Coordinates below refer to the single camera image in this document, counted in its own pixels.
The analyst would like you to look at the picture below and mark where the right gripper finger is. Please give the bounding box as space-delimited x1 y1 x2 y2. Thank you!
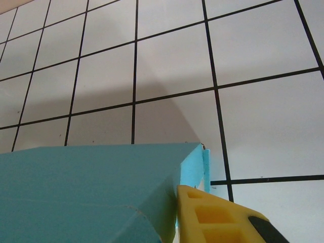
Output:
176 184 292 243

